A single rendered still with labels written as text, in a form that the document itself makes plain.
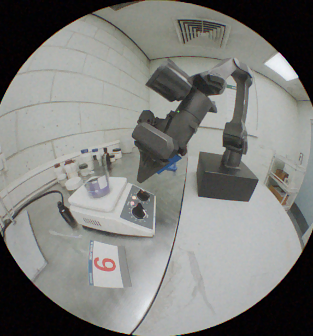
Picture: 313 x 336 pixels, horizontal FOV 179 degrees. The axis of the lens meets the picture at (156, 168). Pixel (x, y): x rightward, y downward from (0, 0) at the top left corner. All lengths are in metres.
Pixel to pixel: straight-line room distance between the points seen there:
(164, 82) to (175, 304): 0.35
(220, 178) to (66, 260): 0.46
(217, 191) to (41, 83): 0.98
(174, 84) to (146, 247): 0.30
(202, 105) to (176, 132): 0.07
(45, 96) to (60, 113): 0.16
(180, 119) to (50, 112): 0.68
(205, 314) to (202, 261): 0.12
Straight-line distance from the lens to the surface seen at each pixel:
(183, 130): 0.18
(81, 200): 0.24
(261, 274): 0.31
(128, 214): 0.21
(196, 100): 0.19
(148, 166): 0.16
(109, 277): 0.21
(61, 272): 0.29
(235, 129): 0.35
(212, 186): 0.34
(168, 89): 0.17
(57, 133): 0.71
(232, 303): 0.27
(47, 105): 0.73
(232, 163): 0.39
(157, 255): 0.22
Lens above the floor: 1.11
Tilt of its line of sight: 23 degrees down
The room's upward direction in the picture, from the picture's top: straight up
